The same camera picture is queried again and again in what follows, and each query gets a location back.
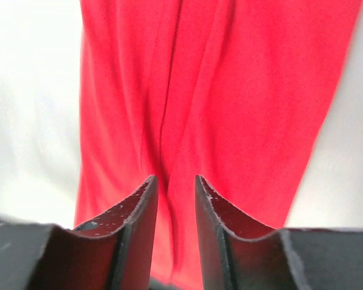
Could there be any red t shirt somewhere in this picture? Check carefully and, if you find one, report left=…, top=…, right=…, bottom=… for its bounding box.
left=76, top=1, right=362, bottom=289

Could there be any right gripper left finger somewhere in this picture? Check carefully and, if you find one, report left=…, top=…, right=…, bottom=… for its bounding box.
left=0, top=176, right=158, bottom=289

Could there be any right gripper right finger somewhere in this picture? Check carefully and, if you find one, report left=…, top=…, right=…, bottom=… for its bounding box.
left=195, top=175, right=363, bottom=289

